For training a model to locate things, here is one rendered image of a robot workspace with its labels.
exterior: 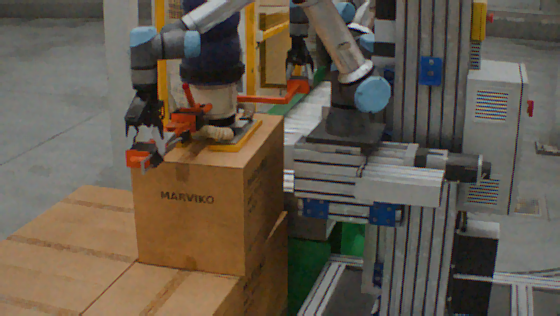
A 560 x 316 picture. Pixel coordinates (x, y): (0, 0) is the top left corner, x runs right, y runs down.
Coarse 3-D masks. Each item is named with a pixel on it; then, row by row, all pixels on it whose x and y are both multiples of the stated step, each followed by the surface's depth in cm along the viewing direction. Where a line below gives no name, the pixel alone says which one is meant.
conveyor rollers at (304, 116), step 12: (324, 84) 494; (312, 96) 463; (324, 96) 464; (300, 108) 434; (312, 108) 432; (288, 120) 409; (300, 120) 408; (312, 120) 409; (288, 132) 384; (300, 132) 389; (288, 180) 321
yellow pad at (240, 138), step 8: (248, 120) 258; (256, 120) 259; (232, 128) 241; (248, 128) 249; (256, 128) 254; (240, 136) 241; (248, 136) 244; (216, 144) 234; (224, 144) 234; (232, 144) 234; (240, 144) 235
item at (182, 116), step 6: (180, 108) 226; (186, 108) 226; (192, 108) 225; (198, 108) 225; (174, 114) 219; (180, 114) 219; (186, 114) 223; (192, 114) 223; (198, 114) 220; (204, 114) 224; (174, 120) 219; (180, 120) 219; (186, 120) 219; (192, 120) 218; (198, 120) 220; (204, 120) 225; (192, 126) 219; (198, 126) 220; (192, 132) 220
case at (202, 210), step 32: (192, 160) 224; (224, 160) 224; (256, 160) 235; (160, 192) 228; (192, 192) 225; (224, 192) 223; (256, 192) 239; (160, 224) 232; (192, 224) 229; (224, 224) 227; (256, 224) 242; (160, 256) 237; (192, 256) 234; (224, 256) 231; (256, 256) 245
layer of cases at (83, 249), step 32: (96, 192) 302; (128, 192) 303; (32, 224) 269; (64, 224) 270; (96, 224) 270; (128, 224) 271; (0, 256) 242; (32, 256) 242; (64, 256) 243; (96, 256) 244; (128, 256) 245; (0, 288) 220; (32, 288) 221; (64, 288) 221; (96, 288) 222; (128, 288) 223; (160, 288) 224; (192, 288) 224; (224, 288) 225; (256, 288) 252
